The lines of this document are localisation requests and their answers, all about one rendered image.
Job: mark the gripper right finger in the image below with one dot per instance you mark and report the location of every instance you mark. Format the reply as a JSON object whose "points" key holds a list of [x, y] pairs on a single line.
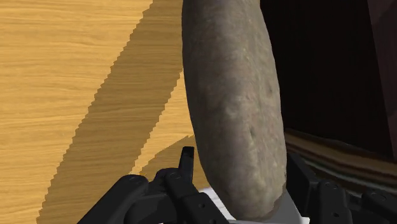
{"points": [[322, 198]]}

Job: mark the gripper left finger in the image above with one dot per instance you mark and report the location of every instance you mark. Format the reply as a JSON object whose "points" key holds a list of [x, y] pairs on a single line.
{"points": [[173, 198]]}

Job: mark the brown potato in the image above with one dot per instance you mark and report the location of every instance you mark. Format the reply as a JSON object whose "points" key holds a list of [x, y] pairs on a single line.
{"points": [[232, 105]]}

